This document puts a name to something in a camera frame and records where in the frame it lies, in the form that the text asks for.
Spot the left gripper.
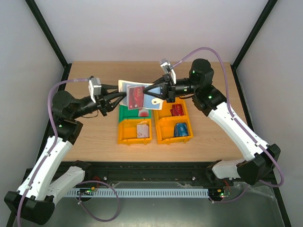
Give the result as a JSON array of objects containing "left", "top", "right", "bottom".
[{"left": 71, "top": 85, "right": 126, "bottom": 120}]

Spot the red VIP card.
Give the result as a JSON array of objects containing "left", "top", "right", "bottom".
[{"left": 127, "top": 86, "right": 144, "bottom": 110}]

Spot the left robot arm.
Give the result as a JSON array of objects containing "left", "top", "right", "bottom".
[{"left": 4, "top": 78, "right": 126, "bottom": 226}]

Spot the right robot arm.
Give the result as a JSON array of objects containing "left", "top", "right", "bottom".
[{"left": 143, "top": 59, "right": 281, "bottom": 185}]

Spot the red white card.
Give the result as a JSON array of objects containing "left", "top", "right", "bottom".
[{"left": 138, "top": 109, "right": 150, "bottom": 118}]

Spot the blue card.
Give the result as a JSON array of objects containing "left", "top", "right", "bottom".
[{"left": 174, "top": 122, "right": 189, "bottom": 137}]

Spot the green bin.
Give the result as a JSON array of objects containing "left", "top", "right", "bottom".
[{"left": 118, "top": 105, "right": 151, "bottom": 122}]

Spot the yellow bin middle right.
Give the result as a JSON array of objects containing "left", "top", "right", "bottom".
[{"left": 153, "top": 98, "right": 188, "bottom": 121}]

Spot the yellow bin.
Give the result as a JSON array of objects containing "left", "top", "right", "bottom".
[
  {"left": 155, "top": 116, "right": 194, "bottom": 145},
  {"left": 153, "top": 98, "right": 188, "bottom": 121},
  {"left": 117, "top": 118, "right": 152, "bottom": 145}
]

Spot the yellow bin front left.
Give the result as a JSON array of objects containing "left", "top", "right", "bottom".
[{"left": 117, "top": 118, "right": 152, "bottom": 145}]

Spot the yellow bin front right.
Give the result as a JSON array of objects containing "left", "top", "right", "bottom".
[{"left": 155, "top": 116, "right": 194, "bottom": 145}]

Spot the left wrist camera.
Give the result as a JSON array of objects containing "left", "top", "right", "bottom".
[{"left": 89, "top": 76, "right": 102, "bottom": 103}]

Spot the black aluminium frame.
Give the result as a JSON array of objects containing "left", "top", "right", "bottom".
[{"left": 27, "top": 0, "right": 291, "bottom": 227}]

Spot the grey cable duct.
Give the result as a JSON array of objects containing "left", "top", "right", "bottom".
[{"left": 65, "top": 188, "right": 209, "bottom": 198}]

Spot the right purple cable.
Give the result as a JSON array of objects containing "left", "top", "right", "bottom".
[{"left": 171, "top": 47, "right": 285, "bottom": 204}]

